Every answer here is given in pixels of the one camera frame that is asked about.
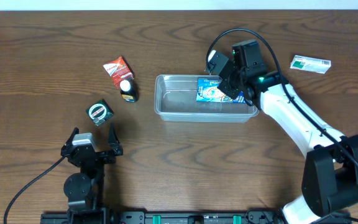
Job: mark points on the dark green round-label box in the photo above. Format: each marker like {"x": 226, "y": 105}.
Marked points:
{"x": 100, "y": 112}

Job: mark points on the white green medicine box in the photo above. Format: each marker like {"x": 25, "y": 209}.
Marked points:
{"x": 310, "y": 64}

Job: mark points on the blue snack packet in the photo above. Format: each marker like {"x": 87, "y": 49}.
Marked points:
{"x": 207, "y": 91}

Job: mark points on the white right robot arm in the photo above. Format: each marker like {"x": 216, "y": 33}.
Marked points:
{"x": 330, "y": 176}

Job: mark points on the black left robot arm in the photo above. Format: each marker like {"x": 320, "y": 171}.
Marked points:
{"x": 84, "y": 189}

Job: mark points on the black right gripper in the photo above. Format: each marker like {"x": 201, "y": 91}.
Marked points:
{"x": 225, "y": 85}

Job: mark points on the red white sachet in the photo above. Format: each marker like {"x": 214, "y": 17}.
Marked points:
{"x": 118, "y": 70}

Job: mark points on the clear plastic container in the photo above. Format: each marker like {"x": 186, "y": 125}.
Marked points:
{"x": 175, "y": 100}

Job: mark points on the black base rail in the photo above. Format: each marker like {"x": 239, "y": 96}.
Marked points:
{"x": 250, "y": 217}

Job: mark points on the small dark bottle white cap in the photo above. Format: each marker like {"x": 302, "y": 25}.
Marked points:
{"x": 128, "y": 91}

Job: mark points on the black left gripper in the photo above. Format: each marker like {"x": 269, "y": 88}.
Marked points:
{"x": 114, "y": 150}

